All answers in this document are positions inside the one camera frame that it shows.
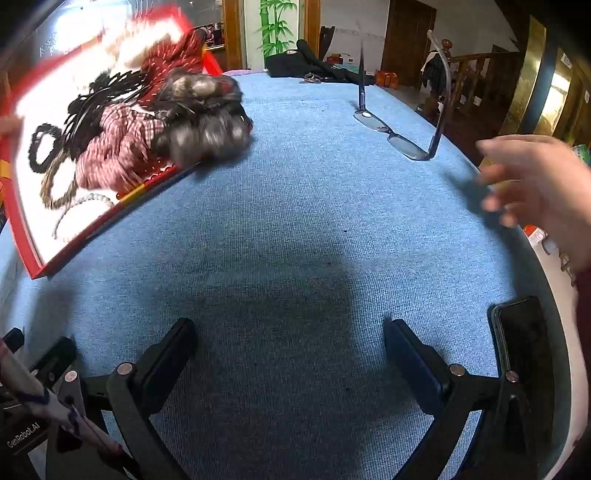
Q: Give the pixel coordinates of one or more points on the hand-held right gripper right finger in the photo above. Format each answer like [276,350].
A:
[413,364]

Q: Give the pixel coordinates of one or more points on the brown wooden door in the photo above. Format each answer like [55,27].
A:
[408,32]

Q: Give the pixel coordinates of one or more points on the bunch of keys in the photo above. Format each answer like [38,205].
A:
[311,79]

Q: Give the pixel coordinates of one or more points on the eyeglasses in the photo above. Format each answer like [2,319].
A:
[406,145]

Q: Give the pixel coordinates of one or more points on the black bag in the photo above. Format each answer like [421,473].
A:
[295,62]

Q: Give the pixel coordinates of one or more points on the red patterned scrunchie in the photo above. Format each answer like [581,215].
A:
[171,57]

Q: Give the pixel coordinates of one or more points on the person's left hand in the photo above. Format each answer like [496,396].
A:
[7,125]

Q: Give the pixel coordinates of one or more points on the orange object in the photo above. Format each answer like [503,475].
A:
[385,78]

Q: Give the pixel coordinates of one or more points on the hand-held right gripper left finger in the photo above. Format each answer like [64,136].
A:
[171,364]

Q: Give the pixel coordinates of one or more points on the red plaid scrunchie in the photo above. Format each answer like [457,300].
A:
[115,152]

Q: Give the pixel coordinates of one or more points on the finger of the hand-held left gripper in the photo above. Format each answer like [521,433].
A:
[57,357]
[11,339]

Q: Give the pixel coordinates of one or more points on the person's right hand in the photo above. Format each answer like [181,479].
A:
[540,189]

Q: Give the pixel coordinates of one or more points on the green bamboo wall decoration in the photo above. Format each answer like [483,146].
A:
[277,27]

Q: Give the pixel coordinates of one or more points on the wooden stair railing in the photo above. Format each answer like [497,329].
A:
[480,69]

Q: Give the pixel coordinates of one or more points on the white printed scrunchie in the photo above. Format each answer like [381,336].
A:
[134,50]

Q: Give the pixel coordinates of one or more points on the red tray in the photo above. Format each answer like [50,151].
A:
[34,226]

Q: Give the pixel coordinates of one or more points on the grey silk scrunchie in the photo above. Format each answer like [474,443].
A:
[203,124]

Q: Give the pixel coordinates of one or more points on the dark hanging jacket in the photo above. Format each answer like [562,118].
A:
[434,71]

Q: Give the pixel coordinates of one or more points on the blue tablecloth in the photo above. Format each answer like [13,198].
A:
[295,221]

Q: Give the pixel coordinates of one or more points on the red and white container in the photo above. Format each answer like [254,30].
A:
[536,237]

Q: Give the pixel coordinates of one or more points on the black smartphone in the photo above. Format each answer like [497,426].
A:
[526,341]

